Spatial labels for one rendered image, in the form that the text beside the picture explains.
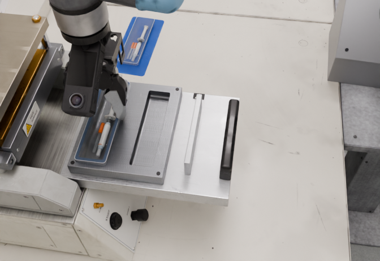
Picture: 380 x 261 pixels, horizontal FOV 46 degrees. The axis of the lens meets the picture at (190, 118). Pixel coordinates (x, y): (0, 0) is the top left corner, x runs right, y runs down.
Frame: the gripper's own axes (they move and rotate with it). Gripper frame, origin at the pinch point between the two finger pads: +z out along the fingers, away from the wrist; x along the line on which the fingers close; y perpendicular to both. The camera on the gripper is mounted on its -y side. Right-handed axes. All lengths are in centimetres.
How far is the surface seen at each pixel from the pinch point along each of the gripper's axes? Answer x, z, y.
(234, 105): -23.0, 0.0, 5.8
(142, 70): 3.4, 26.0, 35.1
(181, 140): -14.2, 4.0, -0.5
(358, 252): -74, 101, 23
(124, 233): -4.2, 21.1, -12.8
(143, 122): -6.6, 2.9, 1.8
